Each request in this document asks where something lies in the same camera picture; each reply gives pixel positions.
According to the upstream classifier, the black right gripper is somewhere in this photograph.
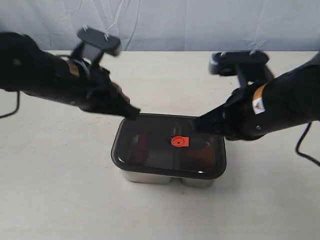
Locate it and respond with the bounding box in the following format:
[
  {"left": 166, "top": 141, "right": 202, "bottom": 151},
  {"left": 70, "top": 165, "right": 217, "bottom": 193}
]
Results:
[{"left": 193, "top": 83, "right": 267, "bottom": 141}]

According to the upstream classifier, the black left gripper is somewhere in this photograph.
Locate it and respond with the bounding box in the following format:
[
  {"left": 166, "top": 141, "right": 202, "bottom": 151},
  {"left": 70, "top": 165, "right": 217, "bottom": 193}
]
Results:
[{"left": 74, "top": 66, "right": 141, "bottom": 120}]

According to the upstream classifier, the red toy sausage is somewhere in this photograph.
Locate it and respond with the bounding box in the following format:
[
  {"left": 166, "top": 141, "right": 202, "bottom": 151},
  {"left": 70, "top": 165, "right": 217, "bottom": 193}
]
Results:
[{"left": 131, "top": 133, "right": 150, "bottom": 165}]

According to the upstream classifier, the transparent dark lunch box lid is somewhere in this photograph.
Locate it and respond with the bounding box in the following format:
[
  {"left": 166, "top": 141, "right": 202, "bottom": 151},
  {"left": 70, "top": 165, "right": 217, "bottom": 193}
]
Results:
[{"left": 111, "top": 113, "right": 227, "bottom": 180}]

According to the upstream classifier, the yellow toy cheese wedge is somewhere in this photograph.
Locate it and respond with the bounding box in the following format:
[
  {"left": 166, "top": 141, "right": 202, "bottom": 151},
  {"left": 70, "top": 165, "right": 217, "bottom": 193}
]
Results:
[{"left": 192, "top": 145, "right": 216, "bottom": 165}]

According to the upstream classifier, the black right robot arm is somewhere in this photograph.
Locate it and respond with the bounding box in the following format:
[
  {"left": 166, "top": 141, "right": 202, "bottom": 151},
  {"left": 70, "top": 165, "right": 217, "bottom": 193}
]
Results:
[{"left": 193, "top": 50, "right": 320, "bottom": 141}]

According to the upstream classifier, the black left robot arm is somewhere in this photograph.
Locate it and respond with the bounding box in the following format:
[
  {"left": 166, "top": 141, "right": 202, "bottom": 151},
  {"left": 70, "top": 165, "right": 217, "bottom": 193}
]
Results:
[{"left": 0, "top": 27, "right": 141, "bottom": 120}]

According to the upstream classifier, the steel two-compartment lunch box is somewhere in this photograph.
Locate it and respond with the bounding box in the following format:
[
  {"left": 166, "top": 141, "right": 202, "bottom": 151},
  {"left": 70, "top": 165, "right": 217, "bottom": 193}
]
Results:
[{"left": 121, "top": 170, "right": 215, "bottom": 188}]

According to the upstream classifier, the light blue backdrop cloth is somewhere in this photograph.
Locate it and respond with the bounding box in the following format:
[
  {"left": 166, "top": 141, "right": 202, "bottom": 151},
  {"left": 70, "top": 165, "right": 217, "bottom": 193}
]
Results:
[{"left": 0, "top": 0, "right": 320, "bottom": 51}]

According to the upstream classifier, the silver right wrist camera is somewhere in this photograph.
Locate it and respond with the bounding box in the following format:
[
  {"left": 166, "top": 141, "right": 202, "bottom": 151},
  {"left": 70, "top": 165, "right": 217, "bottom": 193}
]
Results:
[{"left": 208, "top": 50, "right": 274, "bottom": 86}]

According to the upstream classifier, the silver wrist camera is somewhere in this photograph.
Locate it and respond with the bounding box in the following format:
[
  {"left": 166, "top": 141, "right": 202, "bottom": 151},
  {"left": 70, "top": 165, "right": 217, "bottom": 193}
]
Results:
[
  {"left": 70, "top": 25, "right": 122, "bottom": 70},
  {"left": 208, "top": 50, "right": 274, "bottom": 86}
]

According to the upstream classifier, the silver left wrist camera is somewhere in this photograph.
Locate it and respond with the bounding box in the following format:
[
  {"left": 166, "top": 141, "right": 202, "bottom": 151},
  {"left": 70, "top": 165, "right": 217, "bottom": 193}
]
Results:
[{"left": 70, "top": 25, "right": 122, "bottom": 70}]

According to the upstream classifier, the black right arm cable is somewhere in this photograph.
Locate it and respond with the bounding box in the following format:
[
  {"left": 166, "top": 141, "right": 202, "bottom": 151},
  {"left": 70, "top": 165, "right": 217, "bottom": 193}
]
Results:
[{"left": 295, "top": 122, "right": 320, "bottom": 167}]

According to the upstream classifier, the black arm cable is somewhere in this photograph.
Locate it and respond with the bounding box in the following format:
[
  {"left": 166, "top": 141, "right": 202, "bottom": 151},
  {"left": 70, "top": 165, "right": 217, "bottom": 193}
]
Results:
[
  {"left": 0, "top": 91, "right": 22, "bottom": 119},
  {"left": 295, "top": 122, "right": 320, "bottom": 167}
]

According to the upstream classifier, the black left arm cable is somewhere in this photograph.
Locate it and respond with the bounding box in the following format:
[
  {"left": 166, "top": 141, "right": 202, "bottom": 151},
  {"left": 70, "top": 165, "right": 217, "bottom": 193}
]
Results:
[{"left": 0, "top": 91, "right": 22, "bottom": 119}]

